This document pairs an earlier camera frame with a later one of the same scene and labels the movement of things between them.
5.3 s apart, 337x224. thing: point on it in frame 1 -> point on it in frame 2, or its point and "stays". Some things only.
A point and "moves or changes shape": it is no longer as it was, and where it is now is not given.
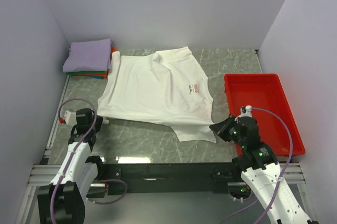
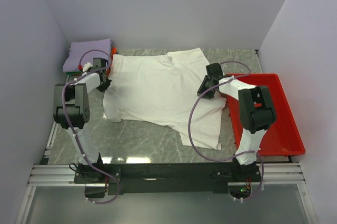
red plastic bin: x=265 y=91 stays
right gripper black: x=219 y=127 -> x=202 y=89
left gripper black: x=98 y=122 -> x=102 y=89
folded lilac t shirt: x=88 y=56 stays
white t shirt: x=168 y=87 moves or changes shape
